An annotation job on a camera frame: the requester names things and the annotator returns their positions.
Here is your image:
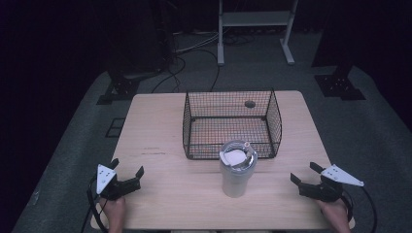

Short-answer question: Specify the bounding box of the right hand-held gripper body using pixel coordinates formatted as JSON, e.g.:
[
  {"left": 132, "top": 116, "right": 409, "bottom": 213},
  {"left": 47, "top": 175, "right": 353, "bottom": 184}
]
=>
[{"left": 297, "top": 163, "right": 365, "bottom": 204}]

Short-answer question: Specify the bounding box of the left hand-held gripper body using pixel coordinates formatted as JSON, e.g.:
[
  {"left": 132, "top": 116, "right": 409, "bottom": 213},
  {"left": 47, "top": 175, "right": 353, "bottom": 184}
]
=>
[{"left": 96, "top": 163, "right": 143, "bottom": 201}]

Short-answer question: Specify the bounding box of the white tumbler with clear lid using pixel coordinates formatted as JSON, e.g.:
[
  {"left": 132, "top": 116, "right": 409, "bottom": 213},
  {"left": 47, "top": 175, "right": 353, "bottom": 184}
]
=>
[{"left": 219, "top": 139, "right": 258, "bottom": 199}]

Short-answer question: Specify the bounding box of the black wire basket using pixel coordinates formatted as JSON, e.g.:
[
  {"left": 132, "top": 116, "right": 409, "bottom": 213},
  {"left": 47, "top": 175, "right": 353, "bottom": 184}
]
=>
[{"left": 182, "top": 88, "right": 283, "bottom": 161}]

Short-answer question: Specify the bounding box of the person's left hand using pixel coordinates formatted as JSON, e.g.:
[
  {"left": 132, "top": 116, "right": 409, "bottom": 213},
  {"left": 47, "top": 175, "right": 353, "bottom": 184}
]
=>
[{"left": 98, "top": 196, "right": 127, "bottom": 233}]

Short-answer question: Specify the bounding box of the person's right hand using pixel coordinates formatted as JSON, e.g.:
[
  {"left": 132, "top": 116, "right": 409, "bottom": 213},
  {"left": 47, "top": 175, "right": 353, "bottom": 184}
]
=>
[{"left": 315, "top": 197, "right": 353, "bottom": 233}]

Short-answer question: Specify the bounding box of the black stand base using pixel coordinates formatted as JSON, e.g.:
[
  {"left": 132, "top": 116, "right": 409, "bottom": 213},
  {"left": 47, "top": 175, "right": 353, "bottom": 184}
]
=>
[
  {"left": 95, "top": 62, "right": 144, "bottom": 106},
  {"left": 311, "top": 61, "right": 367, "bottom": 102}
]

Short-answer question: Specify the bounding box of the white metal stand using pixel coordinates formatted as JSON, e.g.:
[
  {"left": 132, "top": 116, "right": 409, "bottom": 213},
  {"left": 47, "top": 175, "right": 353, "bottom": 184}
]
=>
[{"left": 217, "top": 0, "right": 299, "bottom": 67}]

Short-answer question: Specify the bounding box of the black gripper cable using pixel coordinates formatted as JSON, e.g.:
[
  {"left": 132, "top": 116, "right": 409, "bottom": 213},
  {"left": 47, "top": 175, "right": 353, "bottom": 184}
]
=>
[
  {"left": 341, "top": 185, "right": 379, "bottom": 233},
  {"left": 86, "top": 174, "right": 109, "bottom": 233}
]

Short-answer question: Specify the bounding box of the black square floor frame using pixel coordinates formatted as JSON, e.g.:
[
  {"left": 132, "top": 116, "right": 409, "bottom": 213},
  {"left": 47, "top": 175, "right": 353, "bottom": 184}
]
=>
[{"left": 104, "top": 117, "right": 126, "bottom": 139}]

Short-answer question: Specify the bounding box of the black floor cable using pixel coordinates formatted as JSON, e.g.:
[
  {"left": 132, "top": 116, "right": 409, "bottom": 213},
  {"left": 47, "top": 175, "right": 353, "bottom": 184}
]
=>
[{"left": 150, "top": 48, "right": 222, "bottom": 94}]

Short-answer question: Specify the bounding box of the white floor cable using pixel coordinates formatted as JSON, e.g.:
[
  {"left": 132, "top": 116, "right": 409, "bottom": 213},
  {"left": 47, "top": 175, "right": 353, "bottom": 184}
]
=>
[{"left": 174, "top": 30, "right": 222, "bottom": 55}]

